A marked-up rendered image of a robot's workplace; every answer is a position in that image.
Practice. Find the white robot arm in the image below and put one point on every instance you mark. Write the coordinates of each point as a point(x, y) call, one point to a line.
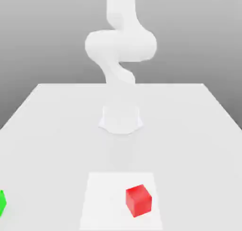
point(121, 45)

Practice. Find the small red cube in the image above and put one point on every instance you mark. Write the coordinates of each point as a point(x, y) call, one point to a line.
point(139, 201)

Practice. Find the small green cube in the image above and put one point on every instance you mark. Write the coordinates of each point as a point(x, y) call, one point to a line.
point(1, 202)

